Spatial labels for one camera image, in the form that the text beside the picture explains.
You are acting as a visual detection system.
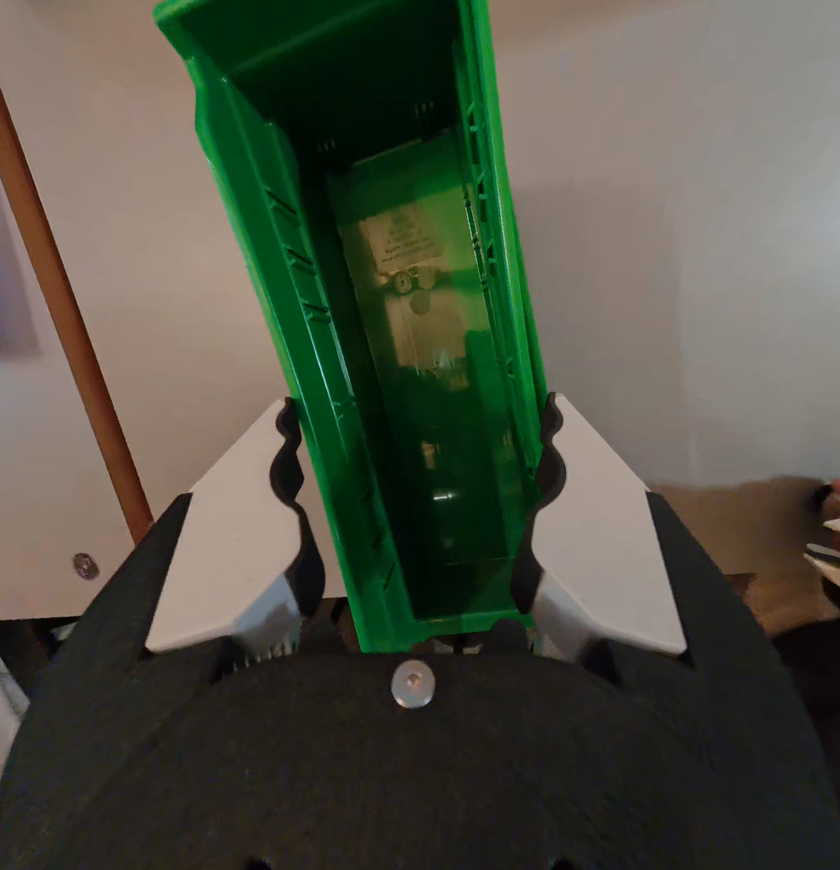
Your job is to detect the person's dark trousers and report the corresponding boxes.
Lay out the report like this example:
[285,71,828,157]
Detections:
[766,612,840,870]

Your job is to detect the green plastic bin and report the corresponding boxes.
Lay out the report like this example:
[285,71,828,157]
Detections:
[153,0,549,656]

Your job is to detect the person's white shirt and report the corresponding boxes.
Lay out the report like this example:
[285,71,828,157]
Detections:
[0,649,31,824]

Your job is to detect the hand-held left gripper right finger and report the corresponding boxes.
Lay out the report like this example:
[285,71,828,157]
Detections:
[511,392,687,666]

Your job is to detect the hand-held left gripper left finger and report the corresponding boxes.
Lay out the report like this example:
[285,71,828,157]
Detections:
[143,398,326,659]

